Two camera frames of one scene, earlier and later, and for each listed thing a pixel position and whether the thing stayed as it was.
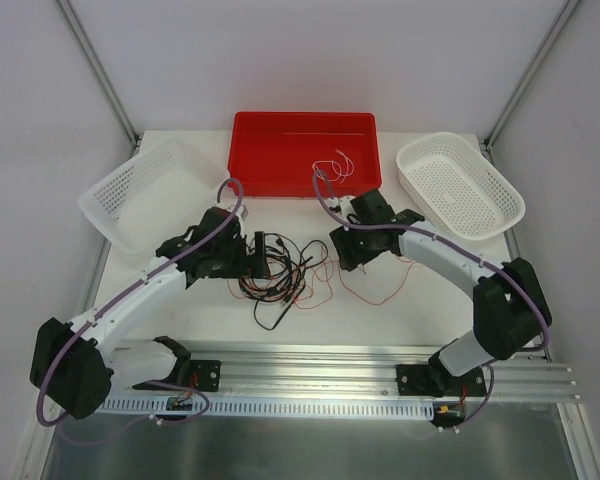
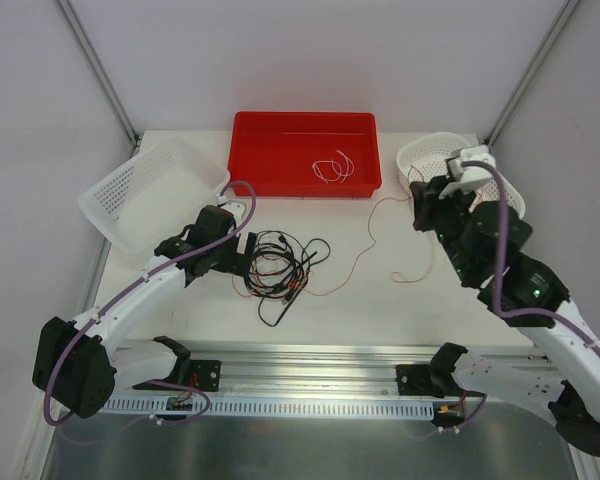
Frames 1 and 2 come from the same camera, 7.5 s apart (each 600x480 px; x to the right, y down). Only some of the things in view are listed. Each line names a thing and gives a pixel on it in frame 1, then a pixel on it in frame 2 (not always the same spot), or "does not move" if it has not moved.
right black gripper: (353, 248) -> (425, 201)
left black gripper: (259, 255) does not move
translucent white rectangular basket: (154, 195) does not move
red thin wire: (353, 286) -> (372, 245)
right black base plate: (420, 380) does not move
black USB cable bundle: (275, 295) does not move
